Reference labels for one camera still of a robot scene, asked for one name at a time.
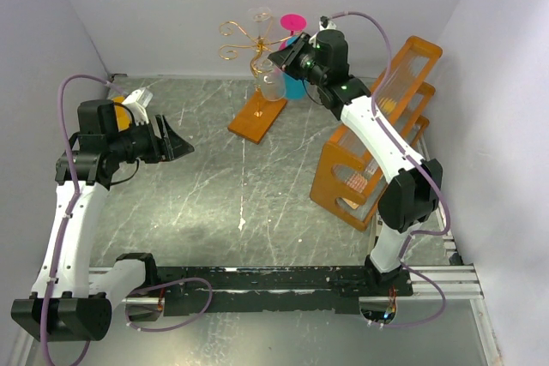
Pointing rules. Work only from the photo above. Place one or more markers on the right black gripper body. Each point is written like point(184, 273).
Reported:
point(303, 65)

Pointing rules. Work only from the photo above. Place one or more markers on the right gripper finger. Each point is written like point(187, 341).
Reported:
point(301, 44)
point(283, 58)

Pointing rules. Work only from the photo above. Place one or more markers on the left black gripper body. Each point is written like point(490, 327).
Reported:
point(147, 146)

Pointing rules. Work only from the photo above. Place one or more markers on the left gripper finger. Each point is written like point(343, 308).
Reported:
point(173, 153)
point(172, 142)

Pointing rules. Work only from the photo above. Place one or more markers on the yellow plastic wine glass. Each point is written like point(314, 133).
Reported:
point(124, 115)

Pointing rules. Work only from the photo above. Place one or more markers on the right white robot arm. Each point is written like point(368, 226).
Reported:
point(413, 183)

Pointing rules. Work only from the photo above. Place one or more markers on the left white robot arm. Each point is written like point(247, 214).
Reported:
point(64, 303)

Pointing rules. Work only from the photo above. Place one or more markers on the pink plastic wine glass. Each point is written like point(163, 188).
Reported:
point(294, 24)

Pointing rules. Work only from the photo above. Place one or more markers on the clear wine glass front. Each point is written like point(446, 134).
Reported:
point(270, 81)

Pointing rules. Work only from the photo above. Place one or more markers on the clear wine glass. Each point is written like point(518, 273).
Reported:
point(262, 21)
point(270, 81)

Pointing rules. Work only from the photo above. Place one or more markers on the blue plastic wine glass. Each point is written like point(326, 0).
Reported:
point(294, 89)

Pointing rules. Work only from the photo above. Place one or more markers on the clear wine glass back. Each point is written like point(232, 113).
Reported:
point(262, 21)

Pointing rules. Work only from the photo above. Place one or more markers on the wooden rack base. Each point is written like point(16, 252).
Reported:
point(256, 117)

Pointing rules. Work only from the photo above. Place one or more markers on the orange wooden shelf rack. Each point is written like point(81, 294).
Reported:
point(348, 182)

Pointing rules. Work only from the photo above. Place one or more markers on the yellow object on shelf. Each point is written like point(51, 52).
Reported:
point(387, 106)

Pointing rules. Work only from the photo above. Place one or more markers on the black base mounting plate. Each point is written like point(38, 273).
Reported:
point(190, 298)

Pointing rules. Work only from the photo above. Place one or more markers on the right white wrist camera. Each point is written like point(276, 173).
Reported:
point(326, 23)

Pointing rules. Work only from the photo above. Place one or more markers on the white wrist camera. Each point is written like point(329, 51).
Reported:
point(137, 103)
point(326, 23)

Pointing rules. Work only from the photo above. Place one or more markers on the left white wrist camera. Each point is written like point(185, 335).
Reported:
point(137, 103)

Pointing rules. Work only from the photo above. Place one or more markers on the gold wire glass rack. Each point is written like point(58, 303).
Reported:
point(230, 52)

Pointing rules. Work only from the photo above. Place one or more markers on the aluminium extrusion rail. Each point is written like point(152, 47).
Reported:
point(426, 283)

